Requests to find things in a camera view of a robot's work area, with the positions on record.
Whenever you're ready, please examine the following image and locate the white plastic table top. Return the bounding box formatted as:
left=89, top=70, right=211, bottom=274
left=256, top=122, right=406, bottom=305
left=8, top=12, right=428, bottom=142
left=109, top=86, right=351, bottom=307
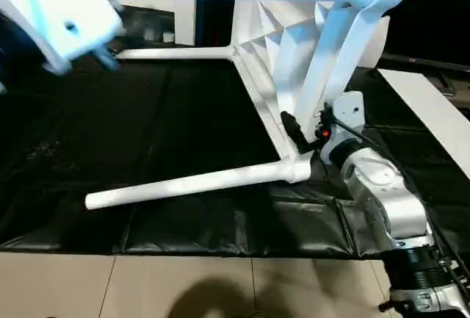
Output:
left=230, top=0, right=416, bottom=185

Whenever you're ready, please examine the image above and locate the black work mat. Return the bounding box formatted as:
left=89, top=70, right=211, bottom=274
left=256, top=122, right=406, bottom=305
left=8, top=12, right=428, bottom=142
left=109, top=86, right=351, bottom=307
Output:
left=0, top=44, right=470, bottom=260

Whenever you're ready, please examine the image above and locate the white glass-door cabinet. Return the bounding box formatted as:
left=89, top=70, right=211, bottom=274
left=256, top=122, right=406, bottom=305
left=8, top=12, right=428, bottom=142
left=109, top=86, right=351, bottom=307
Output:
left=116, top=0, right=198, bottom=48

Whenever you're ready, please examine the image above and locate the white flat panel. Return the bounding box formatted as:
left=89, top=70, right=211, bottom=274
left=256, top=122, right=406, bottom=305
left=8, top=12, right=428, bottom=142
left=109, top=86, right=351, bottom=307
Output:
left=377, top=68, right=470, bottom=180

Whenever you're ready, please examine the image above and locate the grey printed cushion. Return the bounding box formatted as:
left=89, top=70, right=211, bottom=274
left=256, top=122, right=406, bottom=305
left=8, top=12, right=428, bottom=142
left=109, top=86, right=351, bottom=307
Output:
left=361, top=15, right=391, bottom=71

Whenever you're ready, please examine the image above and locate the black sofa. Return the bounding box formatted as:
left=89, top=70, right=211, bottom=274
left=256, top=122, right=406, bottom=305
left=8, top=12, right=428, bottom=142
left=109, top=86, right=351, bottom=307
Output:
left=194, top=0, right=470, bottom=71

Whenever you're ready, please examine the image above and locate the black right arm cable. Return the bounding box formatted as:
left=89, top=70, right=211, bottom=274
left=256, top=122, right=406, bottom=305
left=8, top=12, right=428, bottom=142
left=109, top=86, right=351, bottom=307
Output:
left=330, top=119, right=470, bottom=306

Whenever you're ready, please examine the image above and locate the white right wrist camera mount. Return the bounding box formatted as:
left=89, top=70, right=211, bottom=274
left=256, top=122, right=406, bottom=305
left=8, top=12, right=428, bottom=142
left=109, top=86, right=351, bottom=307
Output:
left=316, top=90, right=366, bottom=163

